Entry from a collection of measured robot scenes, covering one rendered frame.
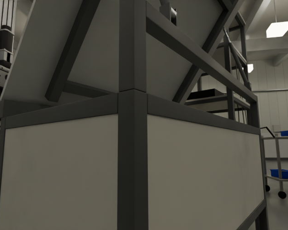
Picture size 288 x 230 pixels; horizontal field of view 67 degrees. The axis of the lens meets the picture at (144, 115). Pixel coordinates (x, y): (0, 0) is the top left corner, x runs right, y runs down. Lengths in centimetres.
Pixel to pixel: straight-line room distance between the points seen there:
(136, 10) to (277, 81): 1237
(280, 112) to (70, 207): 1214
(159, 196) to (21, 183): 42
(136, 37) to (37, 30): 49
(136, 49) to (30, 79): 56
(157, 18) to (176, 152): 30
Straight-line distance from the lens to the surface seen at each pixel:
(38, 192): 64
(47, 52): 88
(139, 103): 39
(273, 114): 1232
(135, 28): 43
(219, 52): 190
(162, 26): 53
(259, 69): 1268
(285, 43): 934
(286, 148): 1238
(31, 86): 92
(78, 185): 50
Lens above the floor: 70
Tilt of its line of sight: 8 degrees up
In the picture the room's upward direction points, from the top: 1 degrees counter-clockwise
